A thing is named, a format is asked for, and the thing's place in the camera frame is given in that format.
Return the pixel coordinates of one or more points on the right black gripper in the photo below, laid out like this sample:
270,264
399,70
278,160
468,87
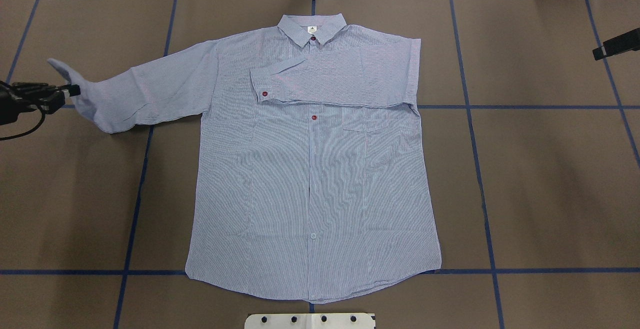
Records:
619,46

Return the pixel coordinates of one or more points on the light blue striped shirt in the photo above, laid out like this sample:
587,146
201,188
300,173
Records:
312,183

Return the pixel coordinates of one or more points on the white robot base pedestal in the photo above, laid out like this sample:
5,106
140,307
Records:
358,320

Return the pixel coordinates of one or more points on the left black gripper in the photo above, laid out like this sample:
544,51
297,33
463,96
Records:
20,100

